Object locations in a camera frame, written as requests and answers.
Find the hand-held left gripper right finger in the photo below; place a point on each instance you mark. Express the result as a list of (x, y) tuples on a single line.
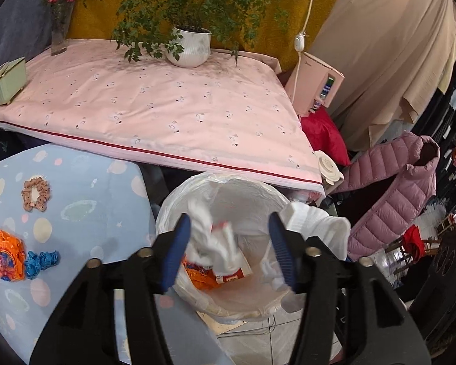
[(283, 254)]

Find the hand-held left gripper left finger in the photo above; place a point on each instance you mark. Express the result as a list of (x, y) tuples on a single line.
[(176, 251)]

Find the white tissue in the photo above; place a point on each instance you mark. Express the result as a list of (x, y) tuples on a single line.
[(205, 235)]

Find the large orange plastic bag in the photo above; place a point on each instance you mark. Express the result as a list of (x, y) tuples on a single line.
[(201, 275)]

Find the red and white paper cup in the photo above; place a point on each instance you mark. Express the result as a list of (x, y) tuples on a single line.
[(231, 275)]

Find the trash bin with white liner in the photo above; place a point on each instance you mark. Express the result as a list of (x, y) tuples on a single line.
[(247, 205)]

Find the small red garment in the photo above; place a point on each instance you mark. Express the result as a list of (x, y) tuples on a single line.
[(414, 239)]

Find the white round lid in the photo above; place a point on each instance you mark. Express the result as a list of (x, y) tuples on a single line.
[(326, 165)]

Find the pink puffer jacket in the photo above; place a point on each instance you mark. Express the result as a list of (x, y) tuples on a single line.
[(387, 197)]

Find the red cloth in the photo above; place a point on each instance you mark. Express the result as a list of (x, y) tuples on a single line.
[(325, 137)]

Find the pink printed blanket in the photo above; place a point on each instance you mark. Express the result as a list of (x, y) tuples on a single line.
[(155, 114)]

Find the pink patterned scrunchie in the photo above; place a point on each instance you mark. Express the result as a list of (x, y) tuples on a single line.
[(27, 197)]

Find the small orange plastic bag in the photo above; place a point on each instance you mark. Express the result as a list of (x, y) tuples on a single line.
[(5, 258)]

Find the pink water appliance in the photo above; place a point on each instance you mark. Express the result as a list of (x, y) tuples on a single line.
[(307, 83)]

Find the green plant in white pot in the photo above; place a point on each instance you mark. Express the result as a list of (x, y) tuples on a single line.
[(188, 49)]

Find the navy printed cloth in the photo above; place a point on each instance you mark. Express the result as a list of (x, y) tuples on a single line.
[(0, 144)]

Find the beige curtain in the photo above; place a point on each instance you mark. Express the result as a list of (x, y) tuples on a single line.
[(395, 45)]

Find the green tissue box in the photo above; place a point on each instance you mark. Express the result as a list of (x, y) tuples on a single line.
[(5, 83)]

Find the glass vase with pink flowers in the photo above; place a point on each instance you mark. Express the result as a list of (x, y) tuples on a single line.
[(59, 38)]

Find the mustard yellow cloth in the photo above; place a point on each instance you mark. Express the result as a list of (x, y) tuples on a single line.
[(296, 0)]

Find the blue-grey blanket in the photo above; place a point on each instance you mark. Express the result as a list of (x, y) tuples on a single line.
[(19, 34)]

